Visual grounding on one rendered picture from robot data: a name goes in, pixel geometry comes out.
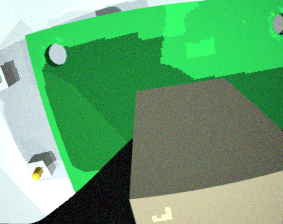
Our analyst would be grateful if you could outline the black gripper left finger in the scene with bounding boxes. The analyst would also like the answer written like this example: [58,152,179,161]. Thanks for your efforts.
[31,139,136,224]

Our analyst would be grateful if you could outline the green board with corner holes and square handle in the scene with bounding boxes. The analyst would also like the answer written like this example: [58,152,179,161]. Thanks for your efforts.
[25,0,283,224]

